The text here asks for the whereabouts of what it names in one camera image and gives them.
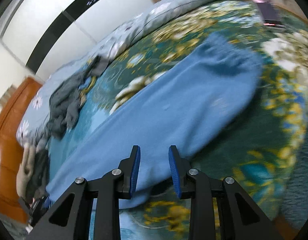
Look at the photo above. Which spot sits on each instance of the dark wall panel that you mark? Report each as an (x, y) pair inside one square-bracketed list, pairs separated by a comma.
[(76, 7)]

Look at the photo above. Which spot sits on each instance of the green floral bed blanket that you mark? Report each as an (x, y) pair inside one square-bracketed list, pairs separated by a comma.
[(276, 120)]

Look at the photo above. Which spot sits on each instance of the dark purple cloth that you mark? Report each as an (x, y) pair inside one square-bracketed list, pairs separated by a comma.
[(265, 6)]

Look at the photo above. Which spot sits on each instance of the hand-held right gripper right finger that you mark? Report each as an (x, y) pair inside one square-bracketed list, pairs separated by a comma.
[(174, 172)]

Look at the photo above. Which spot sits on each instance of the light blue floral quilt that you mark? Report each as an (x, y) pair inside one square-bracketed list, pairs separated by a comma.
[(134, 25)]

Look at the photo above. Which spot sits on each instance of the light blue garment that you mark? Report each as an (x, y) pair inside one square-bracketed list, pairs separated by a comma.
[(179, 97)]

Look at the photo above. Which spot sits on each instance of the orange wooden headboard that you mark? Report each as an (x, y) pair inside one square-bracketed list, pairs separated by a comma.
[(9, 140)]

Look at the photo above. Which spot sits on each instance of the grey crumpled garment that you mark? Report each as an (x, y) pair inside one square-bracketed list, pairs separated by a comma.
[(65, 105)]

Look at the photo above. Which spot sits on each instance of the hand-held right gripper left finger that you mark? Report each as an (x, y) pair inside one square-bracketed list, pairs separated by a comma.
[(135, 172)]

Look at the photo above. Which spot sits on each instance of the beige and black clothes pile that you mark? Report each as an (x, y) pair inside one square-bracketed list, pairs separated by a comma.
[(32, 170)]

